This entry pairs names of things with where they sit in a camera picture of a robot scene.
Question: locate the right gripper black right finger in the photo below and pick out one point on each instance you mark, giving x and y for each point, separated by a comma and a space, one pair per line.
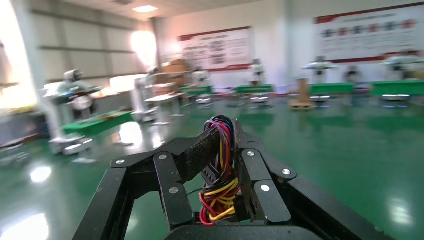
261, 195

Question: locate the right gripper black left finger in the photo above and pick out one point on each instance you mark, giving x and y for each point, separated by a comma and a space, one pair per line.
195, 155

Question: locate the white table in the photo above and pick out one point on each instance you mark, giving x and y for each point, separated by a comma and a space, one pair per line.
165, 98

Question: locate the white robot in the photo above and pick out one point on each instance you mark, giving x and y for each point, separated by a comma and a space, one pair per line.
402, 64
319, 68
144, 96
71, 87
257, 71
201, 79

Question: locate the stacked cardboard boxes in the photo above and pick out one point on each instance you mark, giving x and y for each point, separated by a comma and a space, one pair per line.
174, 71

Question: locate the long green table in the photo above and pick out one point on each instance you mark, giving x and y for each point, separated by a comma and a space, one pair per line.
96, 123

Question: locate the wooden stand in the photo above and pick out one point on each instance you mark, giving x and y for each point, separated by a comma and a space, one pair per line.
302, 94

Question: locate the white robot at left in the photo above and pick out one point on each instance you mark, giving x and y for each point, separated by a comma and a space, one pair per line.
71, 87

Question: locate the ceiling light panel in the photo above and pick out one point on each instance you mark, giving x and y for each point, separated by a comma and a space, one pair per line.
144, 9

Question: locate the small wall poster board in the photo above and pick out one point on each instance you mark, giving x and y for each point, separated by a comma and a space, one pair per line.
215, 49

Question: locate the wide wall poster board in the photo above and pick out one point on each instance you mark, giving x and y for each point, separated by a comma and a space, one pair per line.
367, 33

